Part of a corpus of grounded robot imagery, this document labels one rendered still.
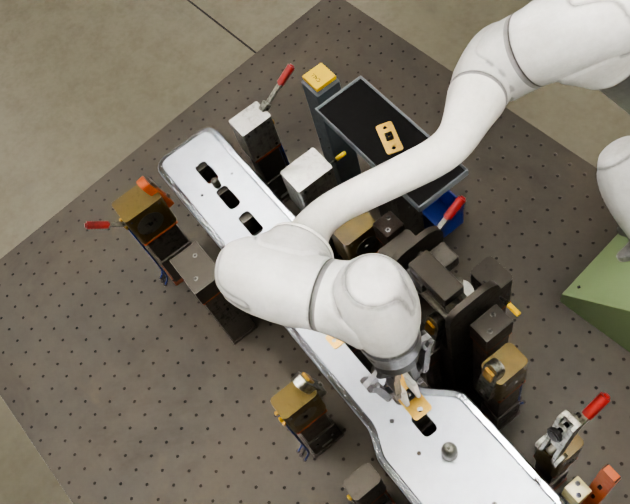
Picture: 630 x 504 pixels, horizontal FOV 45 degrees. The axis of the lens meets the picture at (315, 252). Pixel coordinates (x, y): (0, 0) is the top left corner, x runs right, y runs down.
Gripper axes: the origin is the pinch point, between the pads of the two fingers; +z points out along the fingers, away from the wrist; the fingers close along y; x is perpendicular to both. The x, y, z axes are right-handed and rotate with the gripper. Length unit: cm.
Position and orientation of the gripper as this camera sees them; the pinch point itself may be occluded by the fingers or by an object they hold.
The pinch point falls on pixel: (406, 388)
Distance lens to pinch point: 129.1
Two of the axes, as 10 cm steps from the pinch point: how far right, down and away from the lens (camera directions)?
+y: -7.9, 5.9, -1.4
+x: 5.7, 6.5, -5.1
